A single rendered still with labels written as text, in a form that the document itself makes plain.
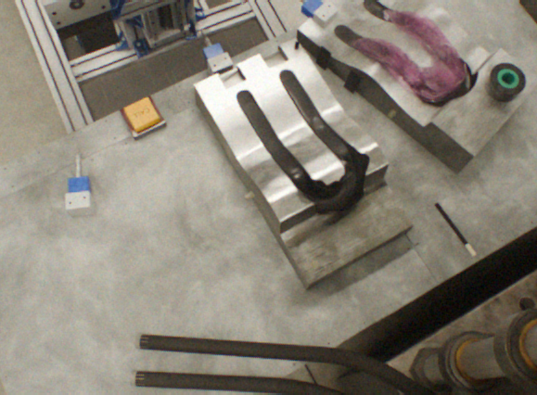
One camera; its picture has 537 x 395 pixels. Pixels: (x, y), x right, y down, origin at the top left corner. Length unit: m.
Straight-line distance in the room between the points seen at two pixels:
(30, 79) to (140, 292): 1.38
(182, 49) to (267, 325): 1.21
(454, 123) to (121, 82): 1.21
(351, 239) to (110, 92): 1.16
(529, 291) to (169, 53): 1.41
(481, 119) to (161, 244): 0.74
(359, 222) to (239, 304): 0.30
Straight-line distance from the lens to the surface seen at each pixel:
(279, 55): 1.46
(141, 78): 2.20
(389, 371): 1.20
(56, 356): 1.36
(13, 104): 2.51
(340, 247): 1.30
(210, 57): 1.48
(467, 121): 1.42
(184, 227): 1.36
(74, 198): 1.36
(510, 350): 0.89
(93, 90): 2.21
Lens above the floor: 2.10
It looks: 71 degrees down
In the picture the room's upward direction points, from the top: 7 degrees clockwise
